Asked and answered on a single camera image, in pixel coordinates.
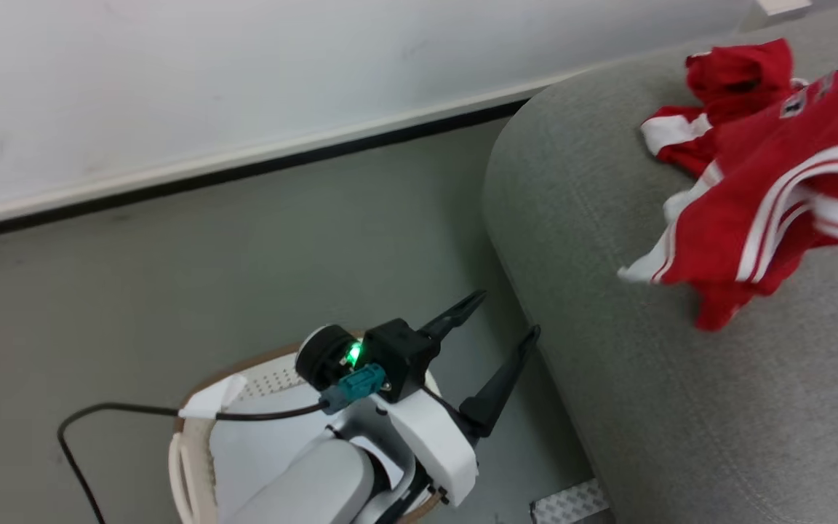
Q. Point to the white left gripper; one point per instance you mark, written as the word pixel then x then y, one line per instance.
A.
pixel 433 444

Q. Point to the red white-striped clothing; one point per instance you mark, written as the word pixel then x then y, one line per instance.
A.
pixel 761 196

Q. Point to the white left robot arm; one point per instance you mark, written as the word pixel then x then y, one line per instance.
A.
pixel 302 487

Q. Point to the white laundry basket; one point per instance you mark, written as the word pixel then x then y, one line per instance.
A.
pixel 197 451

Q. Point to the black round wrist joint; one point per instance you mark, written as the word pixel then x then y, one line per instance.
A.
pixel 321 356

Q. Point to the textured metal plate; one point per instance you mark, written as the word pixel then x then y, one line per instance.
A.
pixel 568 502

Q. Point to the grey fabric sofa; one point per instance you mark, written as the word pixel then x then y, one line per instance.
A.
pixel 681 378

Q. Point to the white and black baseboard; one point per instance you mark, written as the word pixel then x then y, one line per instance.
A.
pixel 244 164

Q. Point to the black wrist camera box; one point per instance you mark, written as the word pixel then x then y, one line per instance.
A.
pixel 401 356

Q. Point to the white flat wall fixture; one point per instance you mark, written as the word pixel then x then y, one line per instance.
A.
pixel 783 6

